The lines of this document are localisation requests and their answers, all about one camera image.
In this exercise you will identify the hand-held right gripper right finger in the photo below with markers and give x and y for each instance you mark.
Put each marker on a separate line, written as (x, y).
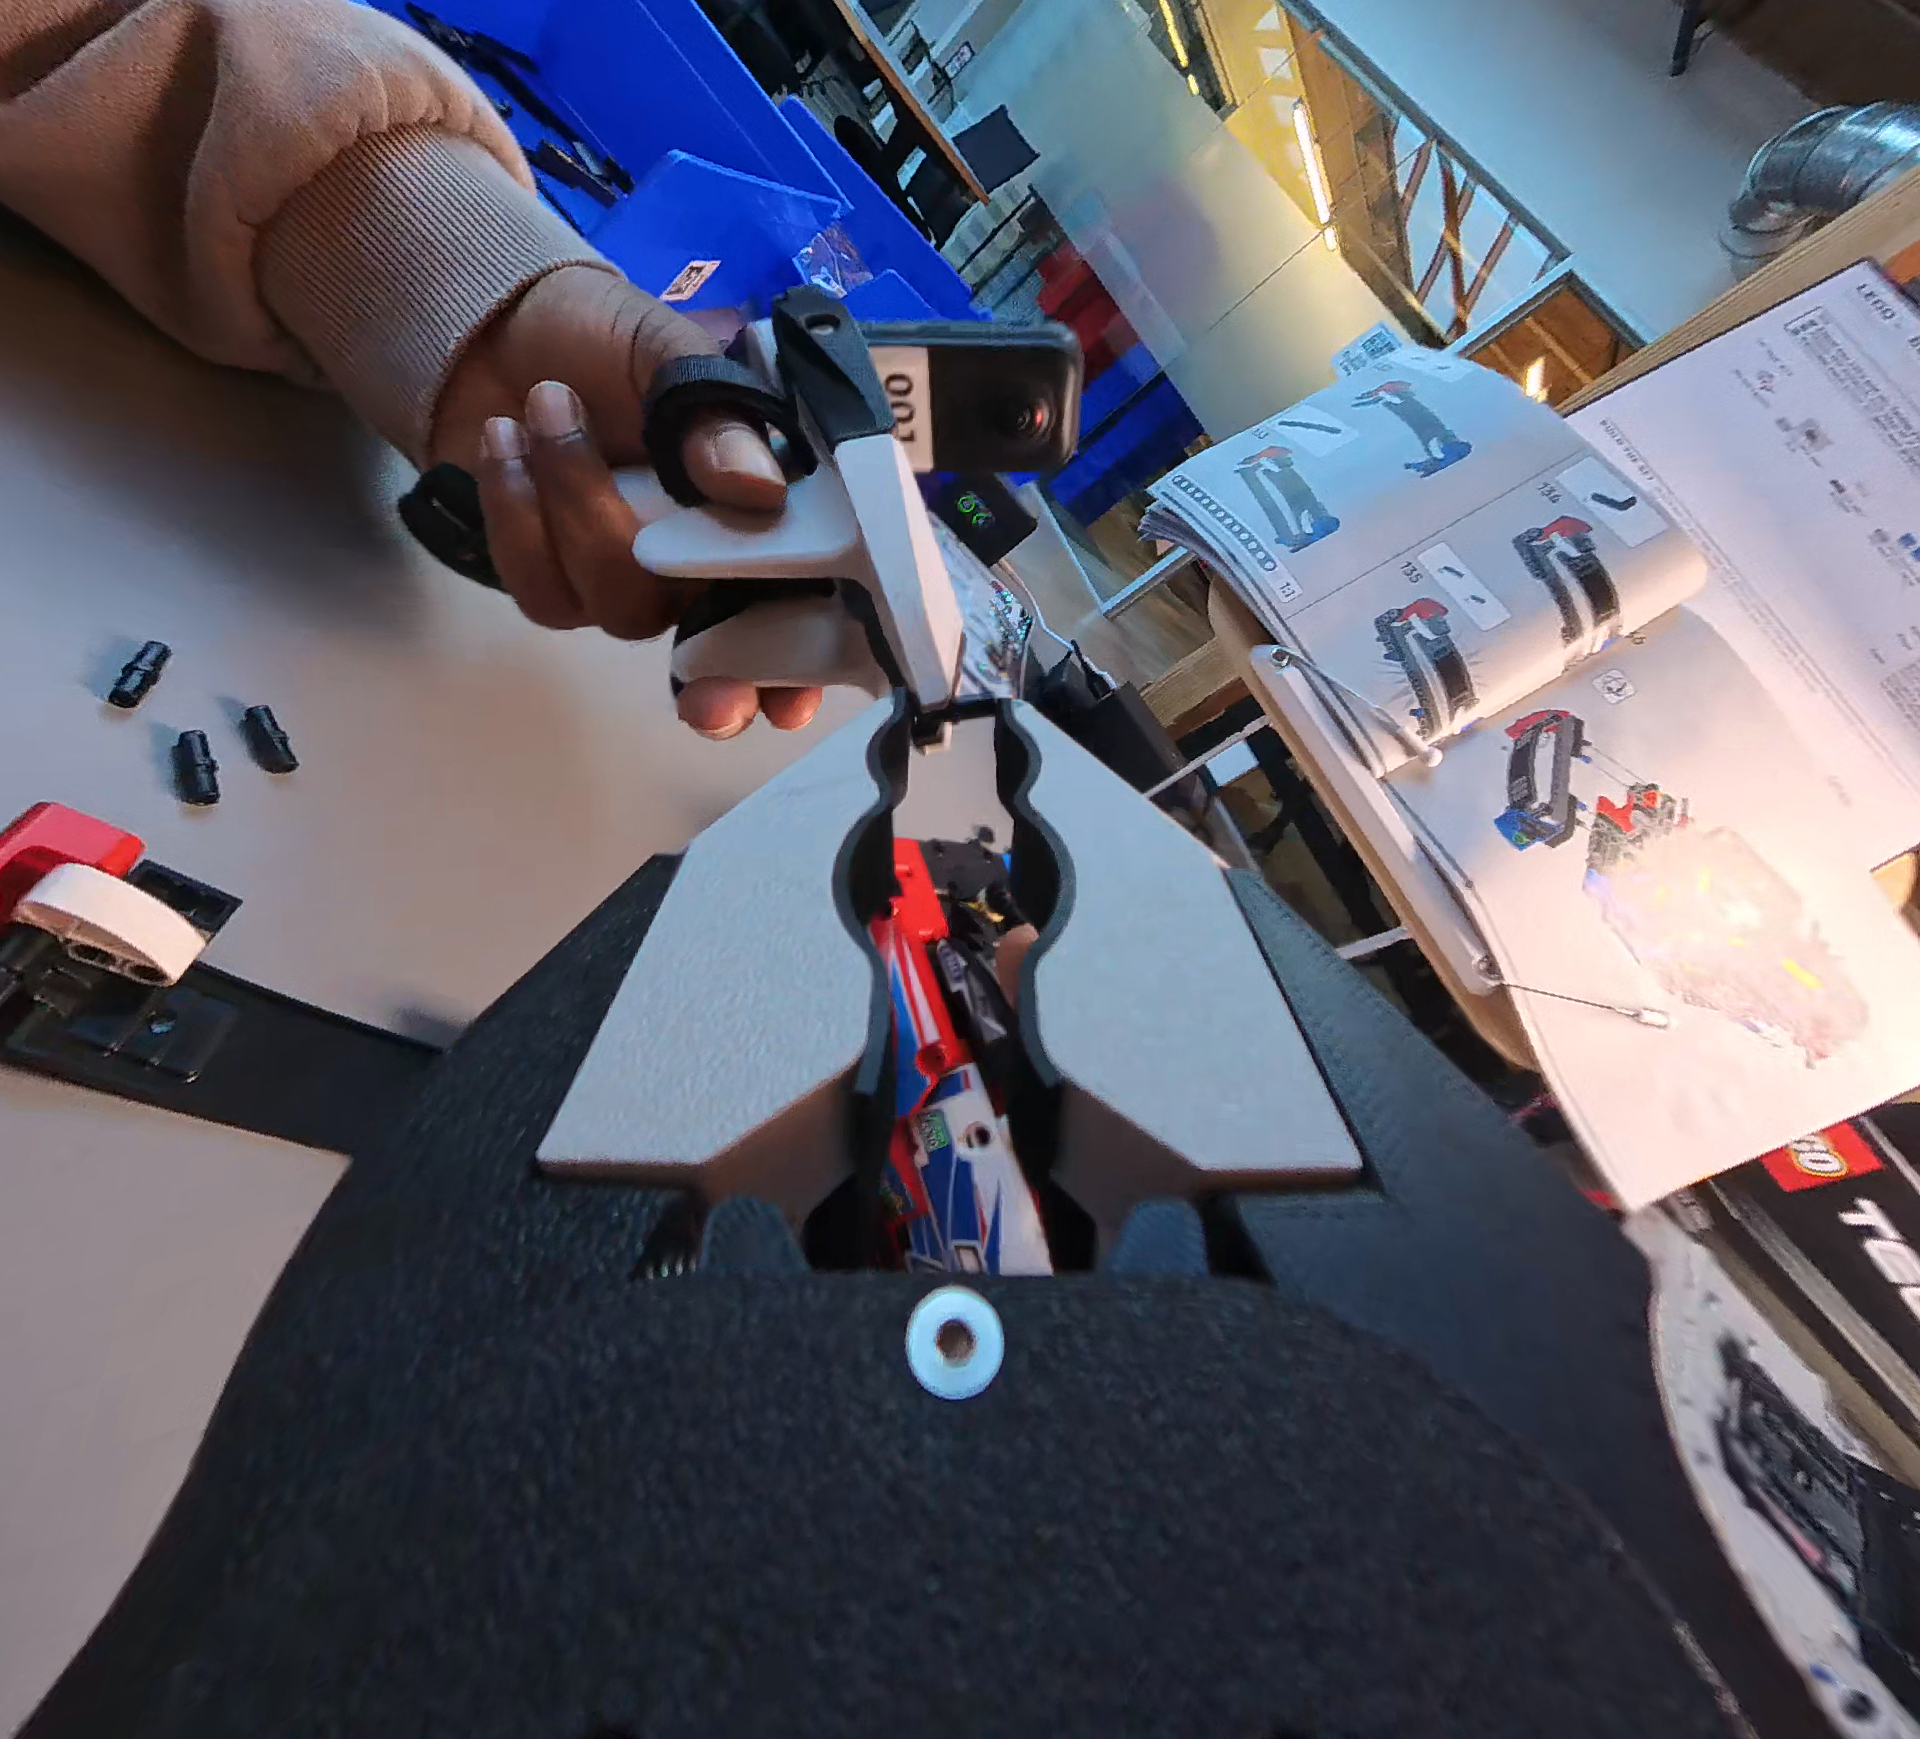
(1185, 1019)

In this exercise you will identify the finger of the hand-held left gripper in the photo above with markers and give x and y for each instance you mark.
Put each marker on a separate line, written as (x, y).
(908, 570)

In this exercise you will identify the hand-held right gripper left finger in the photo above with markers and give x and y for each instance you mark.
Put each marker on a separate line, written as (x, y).
(749, 988)

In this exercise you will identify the red blue lego car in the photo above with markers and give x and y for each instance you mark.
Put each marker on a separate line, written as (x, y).
(930, 1019)

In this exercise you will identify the black lego bumper assembly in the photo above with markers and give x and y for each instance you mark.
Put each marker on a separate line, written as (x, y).
(90, 914)

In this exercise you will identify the black lego pin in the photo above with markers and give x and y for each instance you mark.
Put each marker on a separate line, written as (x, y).
(269, 739)
(138, 673)
(195, 767)

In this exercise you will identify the person's left forearm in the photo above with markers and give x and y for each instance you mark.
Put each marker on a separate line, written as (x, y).
(225, 120)

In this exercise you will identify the lego instruction booklet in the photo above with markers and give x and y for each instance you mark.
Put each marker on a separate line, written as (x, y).
(1515, 718)

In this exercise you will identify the black lego box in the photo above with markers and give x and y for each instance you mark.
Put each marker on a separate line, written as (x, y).
(1837, 1213)

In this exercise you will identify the person's left hand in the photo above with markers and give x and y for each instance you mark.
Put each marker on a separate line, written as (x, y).
(555, 509)

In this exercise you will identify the stack of blue crates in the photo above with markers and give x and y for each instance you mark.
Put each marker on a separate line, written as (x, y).
(1133, 426)

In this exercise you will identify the clear plastic bag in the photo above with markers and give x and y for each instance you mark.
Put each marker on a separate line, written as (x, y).
(830, 258)

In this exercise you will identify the white printed sheet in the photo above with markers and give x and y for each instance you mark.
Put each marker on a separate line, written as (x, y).
(1785, 538)

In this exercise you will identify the silver metal duct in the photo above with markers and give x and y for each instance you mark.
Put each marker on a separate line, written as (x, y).
(1823, 172)

